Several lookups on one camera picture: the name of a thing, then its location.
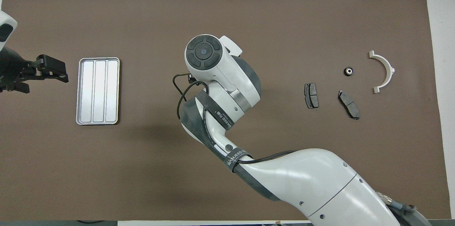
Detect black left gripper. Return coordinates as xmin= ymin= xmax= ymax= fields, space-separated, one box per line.
xmin=0 ymin=47 xmax=69 ymax=94

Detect brown table mat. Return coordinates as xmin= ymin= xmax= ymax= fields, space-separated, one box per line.
xmin=0 ymin=0 xmax=452 ymax=222

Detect long grey brake pad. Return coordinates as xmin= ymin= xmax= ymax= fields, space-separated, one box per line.
xmin=337 ymin=90 xmax=360 ymax=120

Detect short grey brake pad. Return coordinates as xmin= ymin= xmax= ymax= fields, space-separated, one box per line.
xmin=304 ymin=83 xmax=319 ymax=109

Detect silver metal tray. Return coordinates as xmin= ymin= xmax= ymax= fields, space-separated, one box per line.
xmin=76 ymin=57 xmax=121 ymax=125

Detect white half-ring clamp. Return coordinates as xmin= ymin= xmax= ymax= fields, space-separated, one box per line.
xmin=369 ymin=50 xmax=396 ymax=94

